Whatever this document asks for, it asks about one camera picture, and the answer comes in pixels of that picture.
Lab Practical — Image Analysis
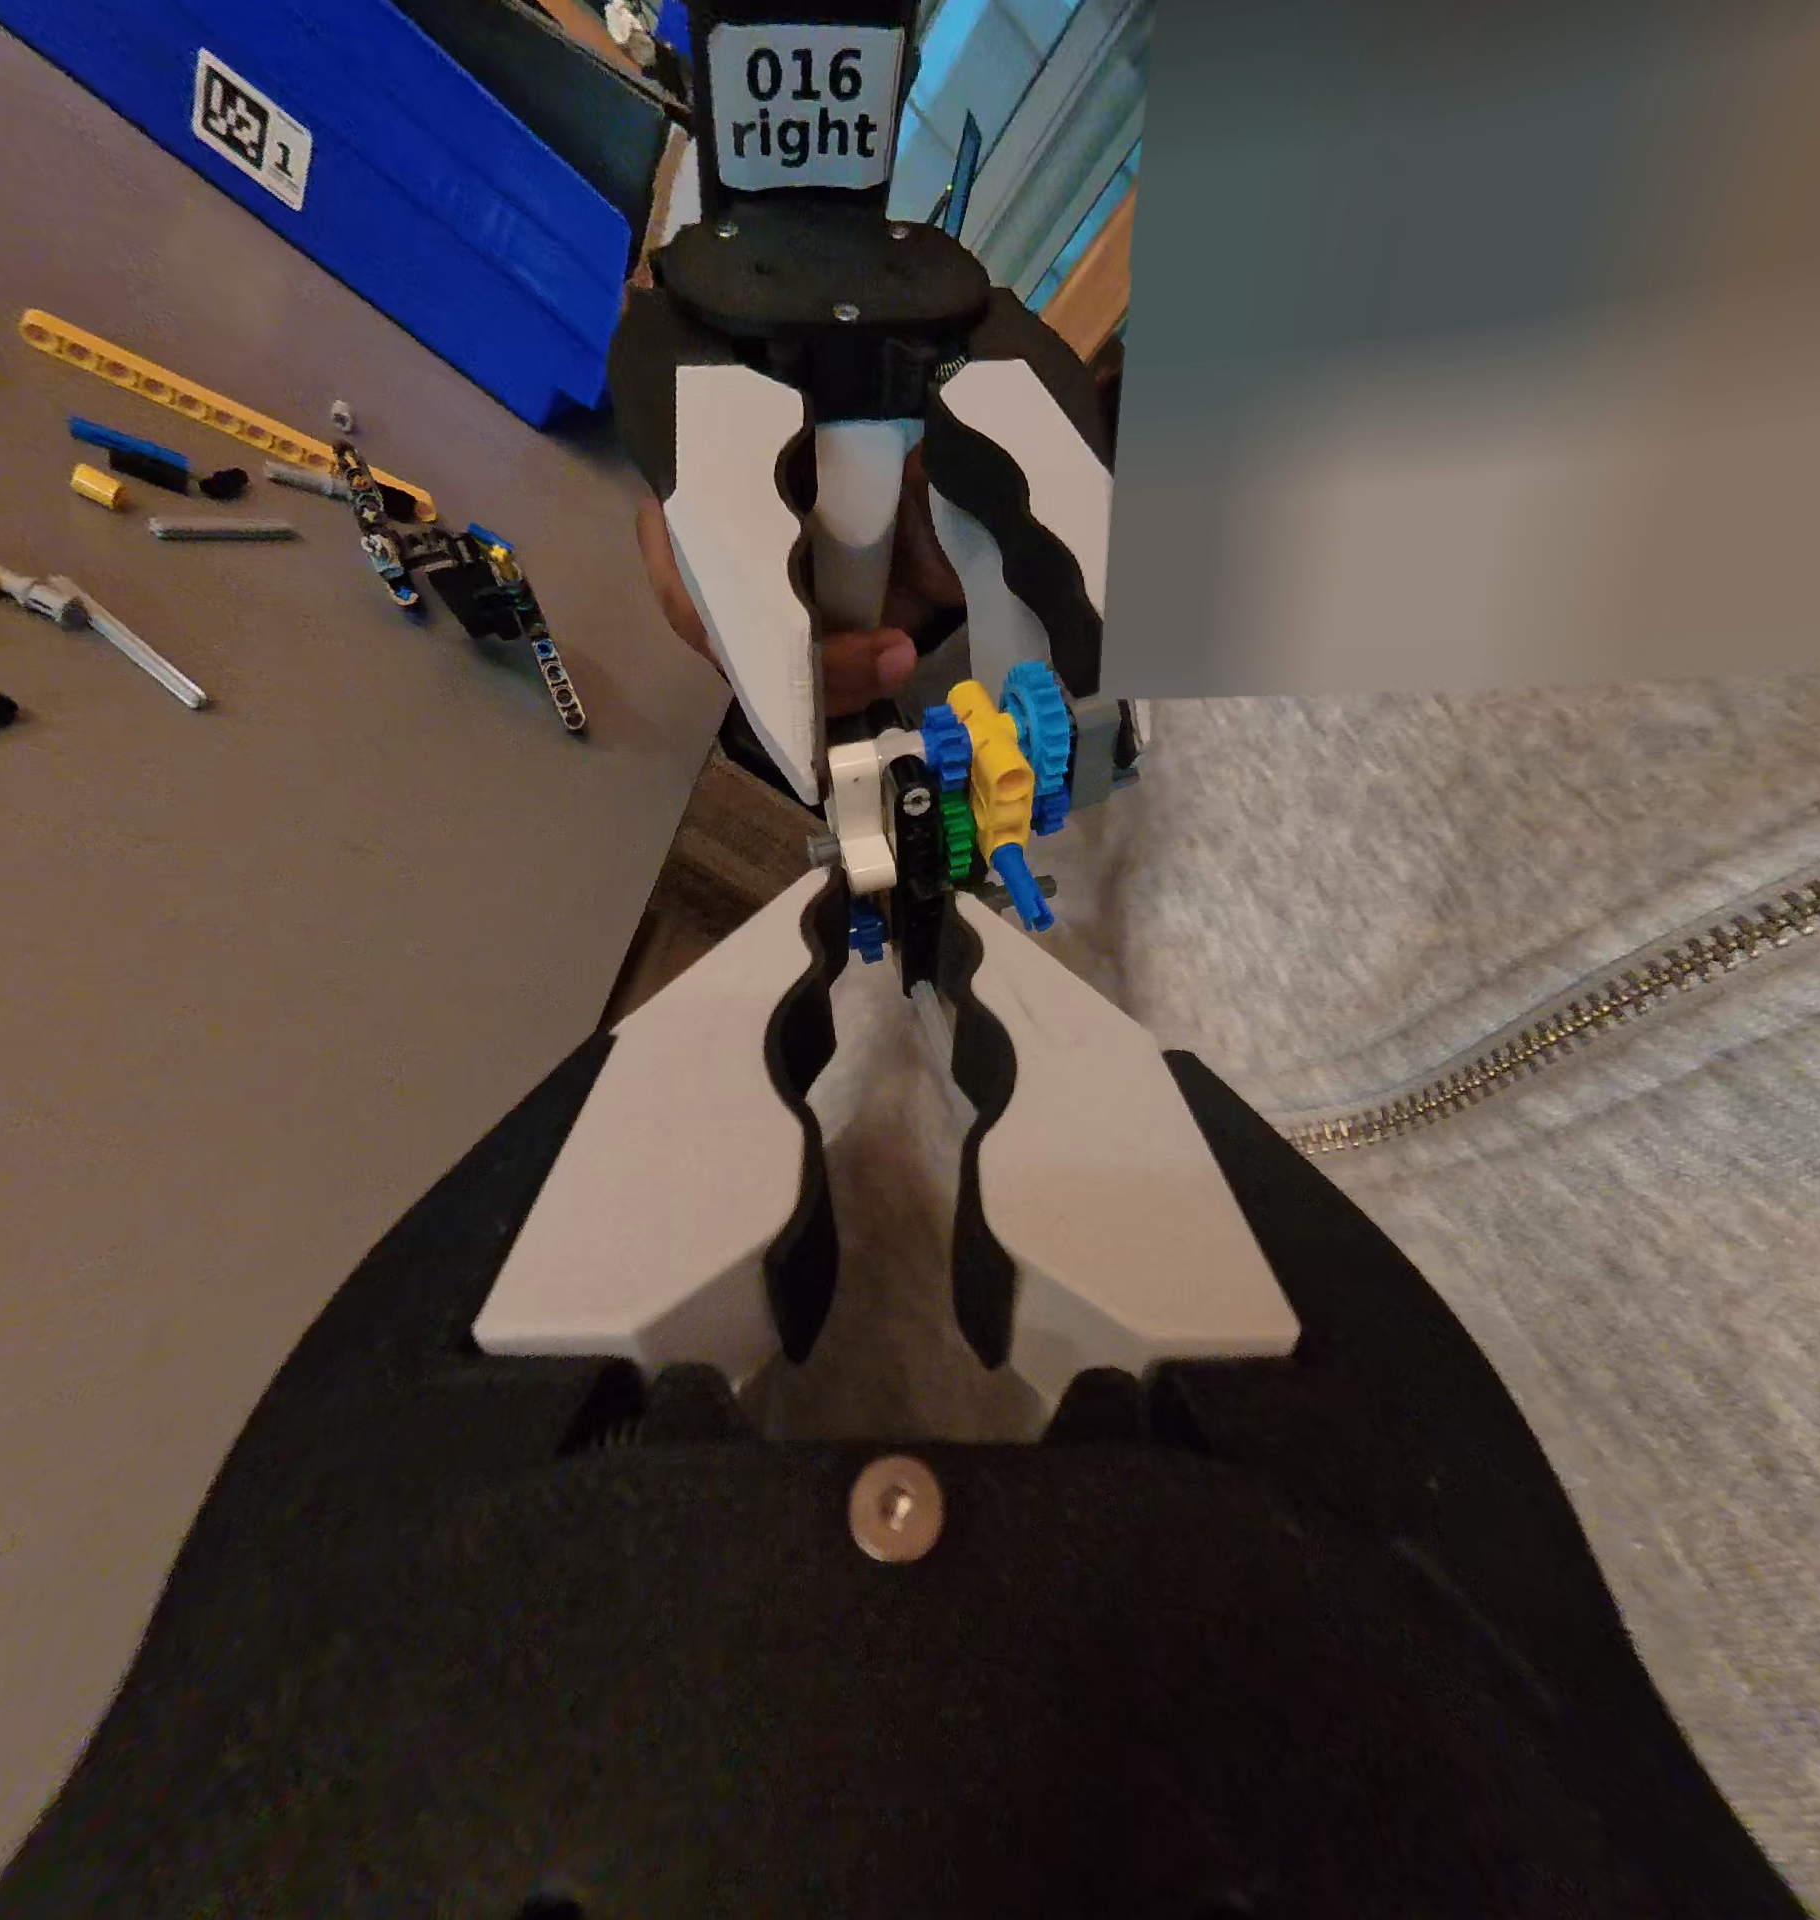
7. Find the long yellow lego beam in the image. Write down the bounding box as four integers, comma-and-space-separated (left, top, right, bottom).
20, 306, 438, 527

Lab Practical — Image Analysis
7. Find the grey zip hoodie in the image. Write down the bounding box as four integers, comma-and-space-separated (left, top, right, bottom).
1060, 677, 1820, 1920

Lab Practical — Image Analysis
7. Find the blue plastic storage bin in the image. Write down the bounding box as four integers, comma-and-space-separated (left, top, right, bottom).
0, 0, 634, 431

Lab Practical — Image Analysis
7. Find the blue lego pin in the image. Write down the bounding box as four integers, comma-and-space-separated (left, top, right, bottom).
64, 420, 193, 480

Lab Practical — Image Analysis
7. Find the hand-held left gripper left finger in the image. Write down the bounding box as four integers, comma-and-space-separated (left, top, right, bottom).
475, 872, 836, 1420

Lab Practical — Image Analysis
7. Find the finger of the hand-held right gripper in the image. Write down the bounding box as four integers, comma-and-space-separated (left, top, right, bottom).
658, 364, 828, 806
922, 361, 1122, 704

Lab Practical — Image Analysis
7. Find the black lego beam sub-assembly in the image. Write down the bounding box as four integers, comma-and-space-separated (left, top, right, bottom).
325, 440, 596, 737

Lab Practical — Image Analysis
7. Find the person's right hand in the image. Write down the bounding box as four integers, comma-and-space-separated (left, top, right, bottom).
825, 516, 976, 721

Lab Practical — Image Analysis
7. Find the multicoloured lego gear assembly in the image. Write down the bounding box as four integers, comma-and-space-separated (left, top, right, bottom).
810, 661, 1149, 998

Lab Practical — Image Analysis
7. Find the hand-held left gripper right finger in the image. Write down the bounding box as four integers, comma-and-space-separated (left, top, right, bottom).
948, 895, 1299, 1431

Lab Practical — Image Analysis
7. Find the grey lego axle with connector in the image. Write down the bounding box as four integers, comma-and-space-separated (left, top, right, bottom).
0, 541, 211, 713

